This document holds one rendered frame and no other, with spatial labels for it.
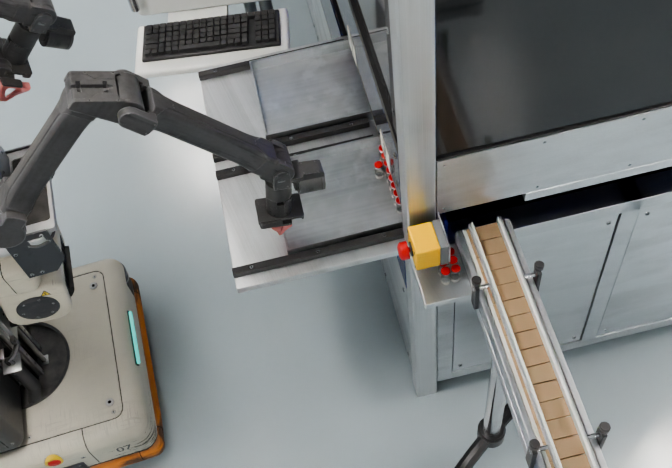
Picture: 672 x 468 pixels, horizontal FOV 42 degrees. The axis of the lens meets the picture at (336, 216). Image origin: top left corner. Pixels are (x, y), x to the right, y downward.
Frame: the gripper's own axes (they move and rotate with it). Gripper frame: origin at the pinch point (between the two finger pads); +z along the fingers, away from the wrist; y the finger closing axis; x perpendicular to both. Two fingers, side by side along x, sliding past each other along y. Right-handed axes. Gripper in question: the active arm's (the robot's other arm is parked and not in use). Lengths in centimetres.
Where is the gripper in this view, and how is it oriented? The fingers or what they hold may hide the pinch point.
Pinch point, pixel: (279, 230)
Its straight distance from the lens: 201.6
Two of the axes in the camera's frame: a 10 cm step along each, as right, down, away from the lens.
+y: 9.8, -1.5, 1.4
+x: -2.0, -8.0, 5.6
